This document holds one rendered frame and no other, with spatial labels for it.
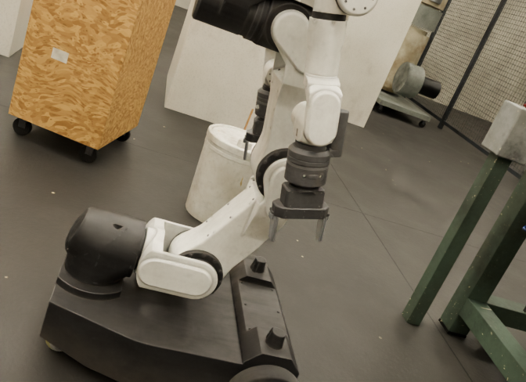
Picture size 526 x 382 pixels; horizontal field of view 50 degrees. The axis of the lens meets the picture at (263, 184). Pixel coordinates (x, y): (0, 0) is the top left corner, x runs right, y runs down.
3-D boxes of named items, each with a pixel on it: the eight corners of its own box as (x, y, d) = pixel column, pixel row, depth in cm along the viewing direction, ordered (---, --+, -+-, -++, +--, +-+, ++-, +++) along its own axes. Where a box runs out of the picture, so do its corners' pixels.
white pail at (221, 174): (181, 189, 264) (214, 95, 248) (241, 206, 271) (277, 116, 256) (181, 220, 235) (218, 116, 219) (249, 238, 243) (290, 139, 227)
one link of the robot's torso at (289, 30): (256, 209, 138) (258, 10, 119) (248, 180, 154) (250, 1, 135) (318, 206, 140) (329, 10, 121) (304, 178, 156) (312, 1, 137)
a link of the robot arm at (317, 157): (292, 167, 112) (300, 112, 108) (280, 150, 122) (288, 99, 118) (346, 171, 115) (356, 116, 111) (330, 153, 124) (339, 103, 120)
